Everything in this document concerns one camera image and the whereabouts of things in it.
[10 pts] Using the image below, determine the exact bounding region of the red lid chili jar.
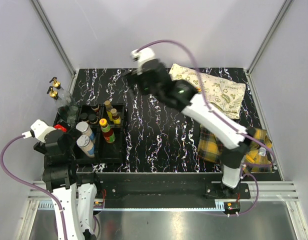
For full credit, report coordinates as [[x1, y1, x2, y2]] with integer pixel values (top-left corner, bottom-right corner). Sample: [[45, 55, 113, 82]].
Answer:
[[53, 123, 69, 133]]

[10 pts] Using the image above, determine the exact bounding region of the sago jar silver lid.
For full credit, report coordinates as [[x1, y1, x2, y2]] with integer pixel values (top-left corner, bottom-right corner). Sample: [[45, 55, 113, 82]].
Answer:
[[76, 134, 95, 158], [75, 121, 96, 143]]

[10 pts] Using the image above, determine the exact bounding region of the small dark spice jar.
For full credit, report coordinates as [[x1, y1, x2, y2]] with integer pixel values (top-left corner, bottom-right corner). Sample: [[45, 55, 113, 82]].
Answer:
[[88, 113, 98, 125], [79, 112, 89, 123], [90, 101, 100, 113]]

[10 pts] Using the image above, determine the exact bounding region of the clear pump bottle gold top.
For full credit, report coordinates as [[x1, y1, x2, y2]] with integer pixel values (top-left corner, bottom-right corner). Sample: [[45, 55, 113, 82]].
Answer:
[[49, 76, 77, 110]]

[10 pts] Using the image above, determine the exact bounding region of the short green label sauce bottle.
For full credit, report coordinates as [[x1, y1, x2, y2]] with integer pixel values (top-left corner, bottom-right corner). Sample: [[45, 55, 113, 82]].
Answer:
[[99, 118, 116, 144]]

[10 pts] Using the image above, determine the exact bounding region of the yellow label bottle brown cap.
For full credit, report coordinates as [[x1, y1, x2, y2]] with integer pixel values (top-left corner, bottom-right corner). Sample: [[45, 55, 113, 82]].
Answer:
[[104, 100, 113, 121]]

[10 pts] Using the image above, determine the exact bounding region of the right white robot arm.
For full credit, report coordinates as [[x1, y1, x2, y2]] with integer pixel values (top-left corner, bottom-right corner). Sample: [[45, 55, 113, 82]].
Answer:
[[124, 57, 256, 199]]

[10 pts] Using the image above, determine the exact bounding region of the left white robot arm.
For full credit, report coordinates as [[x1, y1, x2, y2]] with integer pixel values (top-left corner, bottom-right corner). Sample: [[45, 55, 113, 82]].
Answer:
[[42, 129, 102, 240]]

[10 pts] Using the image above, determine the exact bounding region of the black compartment organizer tray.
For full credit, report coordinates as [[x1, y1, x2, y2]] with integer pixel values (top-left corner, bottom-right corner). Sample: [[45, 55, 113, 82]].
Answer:
[[45, 103, 127, 165]]

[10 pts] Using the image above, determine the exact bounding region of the cream printed cloth bag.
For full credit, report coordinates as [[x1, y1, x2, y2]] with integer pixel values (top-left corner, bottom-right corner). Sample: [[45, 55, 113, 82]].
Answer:
[[169, 63, 246, 120]]

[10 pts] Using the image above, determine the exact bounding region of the yellow plaid cloth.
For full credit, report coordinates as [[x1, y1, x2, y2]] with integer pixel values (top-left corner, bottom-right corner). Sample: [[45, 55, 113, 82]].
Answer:
[[197, 127, 274, 173]]

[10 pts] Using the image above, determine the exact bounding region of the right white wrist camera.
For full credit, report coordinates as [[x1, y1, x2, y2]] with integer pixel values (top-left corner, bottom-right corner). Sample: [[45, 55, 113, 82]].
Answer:
[[130, 47, 156, 68]]

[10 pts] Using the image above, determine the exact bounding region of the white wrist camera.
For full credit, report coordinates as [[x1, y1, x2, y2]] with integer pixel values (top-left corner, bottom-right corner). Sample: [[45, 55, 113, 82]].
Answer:
[[21, 119, 56, 143], [130, 47, 156, 68]]

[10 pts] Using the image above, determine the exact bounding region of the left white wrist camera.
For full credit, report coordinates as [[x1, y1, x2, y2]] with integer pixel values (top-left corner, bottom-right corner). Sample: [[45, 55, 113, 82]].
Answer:
[[21, 119, 56, 143]]

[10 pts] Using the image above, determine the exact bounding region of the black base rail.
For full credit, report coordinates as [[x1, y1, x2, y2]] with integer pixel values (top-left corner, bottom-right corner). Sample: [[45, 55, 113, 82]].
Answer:
[[95, 172, 251, 211]]

